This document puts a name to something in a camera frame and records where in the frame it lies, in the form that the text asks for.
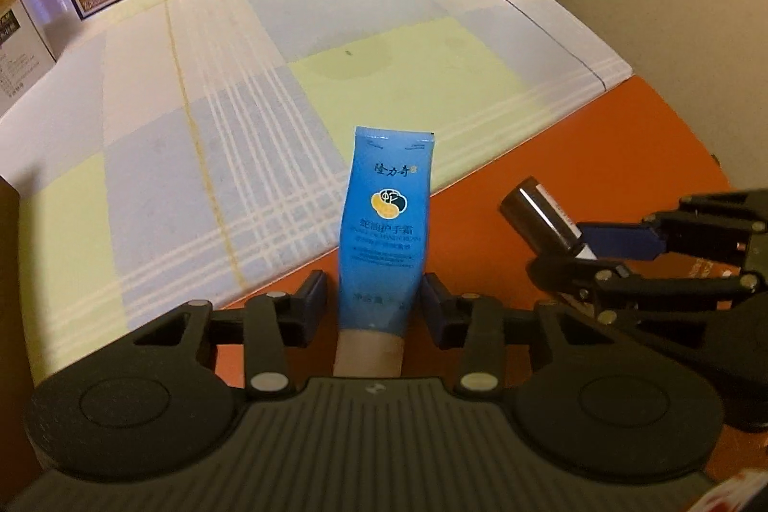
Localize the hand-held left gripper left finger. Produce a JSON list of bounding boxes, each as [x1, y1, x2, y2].
[[129, 270, 328, 399]]

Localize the blue hand cream tube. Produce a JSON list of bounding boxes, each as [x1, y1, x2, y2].
[[333, 126, 436, 376]]

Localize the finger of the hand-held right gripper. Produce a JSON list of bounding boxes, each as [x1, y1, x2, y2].
[[579, 191, 768, 268], [527, 255, 764, 325]]

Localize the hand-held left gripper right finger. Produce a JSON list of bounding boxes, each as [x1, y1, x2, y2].
[[421, 273, 613, 399]]

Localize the small white product box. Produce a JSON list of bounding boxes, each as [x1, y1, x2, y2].
[[0, 0, 58, 99]]

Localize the red printed cardboard sheet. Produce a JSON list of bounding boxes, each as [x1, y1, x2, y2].
[[216, 74, 768, 512]]

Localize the dark glossy cylindrical tube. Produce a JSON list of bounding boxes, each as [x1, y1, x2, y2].
[[501, 176, 596, 262]]

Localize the pastel plaid table mat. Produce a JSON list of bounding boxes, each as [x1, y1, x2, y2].
[[0, 0, 634, 387]]

